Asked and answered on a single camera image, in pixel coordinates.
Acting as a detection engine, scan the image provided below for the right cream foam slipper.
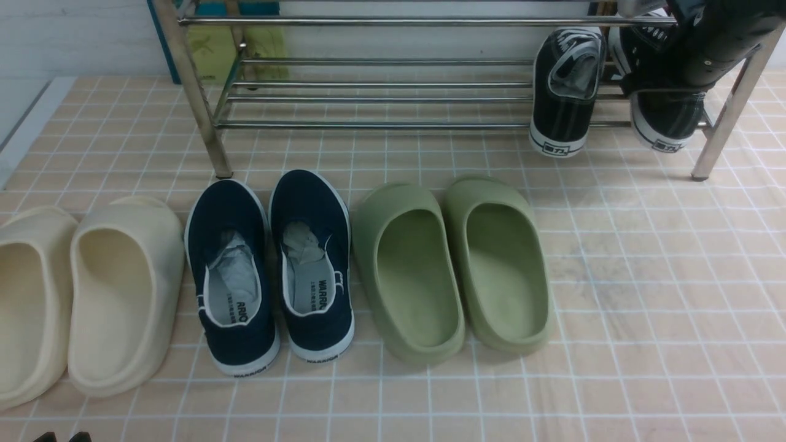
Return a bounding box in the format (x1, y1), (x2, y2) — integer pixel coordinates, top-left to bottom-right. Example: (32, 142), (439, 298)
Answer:
(68, 196), (185, 397)

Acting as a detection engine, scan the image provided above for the navy canvas sneaker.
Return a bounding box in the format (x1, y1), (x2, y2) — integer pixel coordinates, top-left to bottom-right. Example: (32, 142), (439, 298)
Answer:
(269, 169), (356, 363)
(184, 179), (281, 378)

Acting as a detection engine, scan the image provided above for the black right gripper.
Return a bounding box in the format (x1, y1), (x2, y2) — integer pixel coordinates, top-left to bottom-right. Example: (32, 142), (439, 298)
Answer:
(621, 1), (780, 96)

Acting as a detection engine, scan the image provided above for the metal shoe rack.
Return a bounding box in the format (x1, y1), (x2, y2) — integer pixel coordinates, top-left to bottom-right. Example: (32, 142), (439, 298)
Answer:
(152, 1), (784, 182)

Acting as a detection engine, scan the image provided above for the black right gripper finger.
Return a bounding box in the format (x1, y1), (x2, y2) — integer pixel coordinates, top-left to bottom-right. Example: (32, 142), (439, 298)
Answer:
(68, 432), (92, 442)

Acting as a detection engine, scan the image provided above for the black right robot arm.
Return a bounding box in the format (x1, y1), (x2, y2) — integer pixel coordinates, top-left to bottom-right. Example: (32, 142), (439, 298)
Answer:
(2, 1), (784, 441)

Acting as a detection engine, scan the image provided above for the left navy canvas sneaker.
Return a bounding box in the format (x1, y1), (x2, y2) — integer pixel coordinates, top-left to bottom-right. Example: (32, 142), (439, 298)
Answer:
(184, 179), (281, 378)

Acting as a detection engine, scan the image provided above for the teal yellow box behind rack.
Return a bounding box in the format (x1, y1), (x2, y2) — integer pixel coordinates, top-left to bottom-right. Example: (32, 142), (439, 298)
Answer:
(147, 1), (287, 85)

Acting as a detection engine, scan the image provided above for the green foam slipper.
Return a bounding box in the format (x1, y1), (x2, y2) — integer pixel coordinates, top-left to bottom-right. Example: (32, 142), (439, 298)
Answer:
(443, 176), (554, 355)
(351, 182), (466, 365)

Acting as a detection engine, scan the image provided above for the left cream foam slipper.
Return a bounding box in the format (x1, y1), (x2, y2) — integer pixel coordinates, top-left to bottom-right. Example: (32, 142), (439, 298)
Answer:
(1, 206), (78, 409)

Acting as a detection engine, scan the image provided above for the left green foam slipper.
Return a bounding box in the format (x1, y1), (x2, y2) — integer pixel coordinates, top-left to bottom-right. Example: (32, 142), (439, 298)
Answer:
(351, 182), (466, 365)

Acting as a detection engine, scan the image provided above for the cream foam slipper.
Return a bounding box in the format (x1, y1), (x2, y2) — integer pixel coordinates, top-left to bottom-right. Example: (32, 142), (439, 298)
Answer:
(68, 196), (185, 397)
(1, 206), (78, 409)

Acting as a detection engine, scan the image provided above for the right navy canvas sneaker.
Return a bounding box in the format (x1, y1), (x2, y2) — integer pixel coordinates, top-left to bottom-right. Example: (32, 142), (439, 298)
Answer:
(269, 169), (356, 363)

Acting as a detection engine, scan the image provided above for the black canvas sneaker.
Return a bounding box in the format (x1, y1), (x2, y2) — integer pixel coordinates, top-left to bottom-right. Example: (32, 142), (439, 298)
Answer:
(529, 27), (607, 158)
(607, 25), (706, 153)

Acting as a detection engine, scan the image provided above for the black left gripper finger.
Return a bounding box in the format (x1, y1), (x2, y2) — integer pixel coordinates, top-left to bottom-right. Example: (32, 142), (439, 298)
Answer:
(33, 433), (57, 442)

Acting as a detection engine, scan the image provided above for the right green foam slipper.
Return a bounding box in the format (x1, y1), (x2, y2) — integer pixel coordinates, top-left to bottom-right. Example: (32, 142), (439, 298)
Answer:
(443, 176), (554, 355)

